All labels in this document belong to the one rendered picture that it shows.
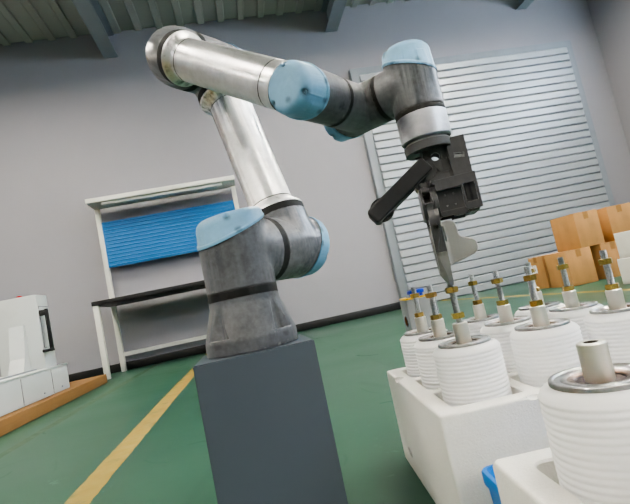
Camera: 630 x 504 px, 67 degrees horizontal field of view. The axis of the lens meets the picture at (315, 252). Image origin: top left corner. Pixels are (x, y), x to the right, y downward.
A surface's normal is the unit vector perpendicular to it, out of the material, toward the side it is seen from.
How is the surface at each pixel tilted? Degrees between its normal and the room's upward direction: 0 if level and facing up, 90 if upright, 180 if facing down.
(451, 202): 90
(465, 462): 90
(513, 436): 90
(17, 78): 90
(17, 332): 78
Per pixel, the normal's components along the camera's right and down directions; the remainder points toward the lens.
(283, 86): -0.62, 0.06
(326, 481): 0.14, -0.12
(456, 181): -0.20, -0.05
